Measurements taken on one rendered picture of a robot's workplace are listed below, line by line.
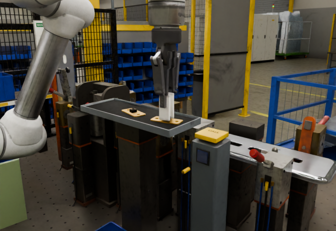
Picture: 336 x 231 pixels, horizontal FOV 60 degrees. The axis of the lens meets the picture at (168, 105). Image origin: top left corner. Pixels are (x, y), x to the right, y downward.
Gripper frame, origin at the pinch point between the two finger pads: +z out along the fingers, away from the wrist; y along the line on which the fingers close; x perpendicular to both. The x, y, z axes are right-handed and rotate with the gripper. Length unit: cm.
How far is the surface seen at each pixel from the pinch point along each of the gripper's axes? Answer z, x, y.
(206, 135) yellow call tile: 4.1, -13.3, -5.7
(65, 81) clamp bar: 5, 73, 36
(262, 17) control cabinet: -70, 179, 1228
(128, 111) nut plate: 3.8, 14.1, 2.4
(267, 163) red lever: 12.5, -26.4, 3.6
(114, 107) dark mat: 4.1, 21.2, 5.3
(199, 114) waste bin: 114, 126, 366
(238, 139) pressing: 20.0, -11.8, 36.2
